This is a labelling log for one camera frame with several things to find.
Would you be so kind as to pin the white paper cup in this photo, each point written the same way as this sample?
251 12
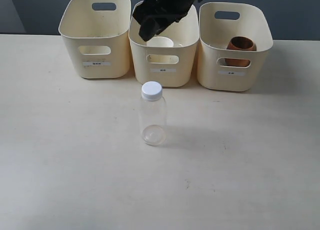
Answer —
159 42

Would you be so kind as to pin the cream bin right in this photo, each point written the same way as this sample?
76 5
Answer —
220 68

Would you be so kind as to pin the cream bin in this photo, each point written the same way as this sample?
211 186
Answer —
95 33
170 66
220 68

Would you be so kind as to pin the clear plastic bottle white cap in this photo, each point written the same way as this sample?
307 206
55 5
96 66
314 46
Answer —
152 113

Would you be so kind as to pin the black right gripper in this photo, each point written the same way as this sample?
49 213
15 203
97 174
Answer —
155 16

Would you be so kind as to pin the cream bin middle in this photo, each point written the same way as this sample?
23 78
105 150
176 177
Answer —
170 66

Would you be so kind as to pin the brown wooden cup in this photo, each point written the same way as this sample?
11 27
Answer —
240 43

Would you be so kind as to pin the cream bin left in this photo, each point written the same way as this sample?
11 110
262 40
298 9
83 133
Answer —
95 33

